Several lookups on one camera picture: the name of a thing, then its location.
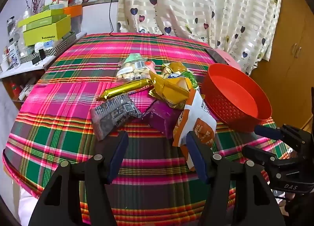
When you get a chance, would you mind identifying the group of small bottles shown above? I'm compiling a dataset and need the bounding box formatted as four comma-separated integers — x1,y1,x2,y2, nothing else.
0,39,22,73

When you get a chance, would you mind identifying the white blue tissue pack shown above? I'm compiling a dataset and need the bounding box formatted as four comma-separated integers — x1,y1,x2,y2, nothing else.
34,39,56,53

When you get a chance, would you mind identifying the gold snack bar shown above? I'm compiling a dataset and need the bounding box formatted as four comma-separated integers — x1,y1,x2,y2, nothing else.
96,79,154,101

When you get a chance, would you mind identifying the black smartphone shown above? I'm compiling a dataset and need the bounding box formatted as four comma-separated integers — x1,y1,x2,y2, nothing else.
205,48,231,65

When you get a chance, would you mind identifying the cream heart print curtain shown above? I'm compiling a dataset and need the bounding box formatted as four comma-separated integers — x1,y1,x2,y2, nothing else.
117,0,282,75

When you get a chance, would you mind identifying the green orange snack packet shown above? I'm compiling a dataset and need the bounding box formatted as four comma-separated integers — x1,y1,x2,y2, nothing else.
161,61,188,75

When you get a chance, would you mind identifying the purple snack packet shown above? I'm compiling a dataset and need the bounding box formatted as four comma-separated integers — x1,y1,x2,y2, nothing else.
142,99,187,140

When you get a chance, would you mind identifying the orange white snack packet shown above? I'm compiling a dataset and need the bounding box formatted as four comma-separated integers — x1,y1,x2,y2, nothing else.
173,88,217,170

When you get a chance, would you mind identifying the grey black snack packet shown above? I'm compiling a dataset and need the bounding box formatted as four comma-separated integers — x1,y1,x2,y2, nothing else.
89,93,143,141

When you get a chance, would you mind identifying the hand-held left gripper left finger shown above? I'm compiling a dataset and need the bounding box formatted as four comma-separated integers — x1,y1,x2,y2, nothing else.
28,131,129,226

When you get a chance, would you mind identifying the black white striped tray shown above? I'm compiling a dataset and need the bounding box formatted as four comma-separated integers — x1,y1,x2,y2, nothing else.
20,31,76,64

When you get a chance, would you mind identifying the wooden cabinet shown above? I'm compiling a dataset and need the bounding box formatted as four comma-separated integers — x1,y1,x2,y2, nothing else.
250,0,314,130

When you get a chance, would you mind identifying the white side desk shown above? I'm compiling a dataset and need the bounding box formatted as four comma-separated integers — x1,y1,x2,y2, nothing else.
0,32,87,79

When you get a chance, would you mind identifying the gold yellow snack packet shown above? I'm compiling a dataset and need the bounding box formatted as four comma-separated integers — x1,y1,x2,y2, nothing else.
148,71,194,108

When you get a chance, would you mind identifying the large yellow-green box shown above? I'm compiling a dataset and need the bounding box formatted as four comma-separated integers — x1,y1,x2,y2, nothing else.
23,15,72,47

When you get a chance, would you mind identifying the pink plastic stool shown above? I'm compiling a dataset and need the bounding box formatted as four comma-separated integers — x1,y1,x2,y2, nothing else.
215,49,242,72

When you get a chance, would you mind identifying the clear biscuit bag green label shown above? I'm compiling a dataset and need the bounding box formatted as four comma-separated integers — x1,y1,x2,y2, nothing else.
115,53,156,84

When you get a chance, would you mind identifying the pink green plaid tablecloth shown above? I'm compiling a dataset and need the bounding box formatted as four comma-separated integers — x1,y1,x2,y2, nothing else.
2,32,295,226

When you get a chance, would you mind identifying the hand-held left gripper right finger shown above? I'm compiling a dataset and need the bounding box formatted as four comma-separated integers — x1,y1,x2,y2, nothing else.
186,130,286,226

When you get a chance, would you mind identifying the black binder clip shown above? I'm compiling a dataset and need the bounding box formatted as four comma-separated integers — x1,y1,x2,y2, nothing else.
32,49,46,65

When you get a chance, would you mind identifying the small white teal box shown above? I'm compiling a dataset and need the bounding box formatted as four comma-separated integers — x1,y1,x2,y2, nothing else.
49,0,69,10

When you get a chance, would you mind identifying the red can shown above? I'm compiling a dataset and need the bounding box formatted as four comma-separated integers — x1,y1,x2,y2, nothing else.
9,82,22,100

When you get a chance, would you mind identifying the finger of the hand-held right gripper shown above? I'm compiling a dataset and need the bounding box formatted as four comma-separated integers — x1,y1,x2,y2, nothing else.
242,144,295,175
254,124,310,148

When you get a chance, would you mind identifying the orange box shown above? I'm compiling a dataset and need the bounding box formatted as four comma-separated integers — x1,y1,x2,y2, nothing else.
64,4,83,17

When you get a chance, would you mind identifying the red plastic basket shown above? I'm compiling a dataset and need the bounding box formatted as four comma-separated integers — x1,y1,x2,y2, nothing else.
201,63,273,133

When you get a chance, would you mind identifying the black cable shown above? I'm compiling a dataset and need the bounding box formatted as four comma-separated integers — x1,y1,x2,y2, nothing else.
109,0,165,37

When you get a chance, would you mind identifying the flat yellow-green box lid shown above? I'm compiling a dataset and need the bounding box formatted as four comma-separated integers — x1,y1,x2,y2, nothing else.
17,9,68,31

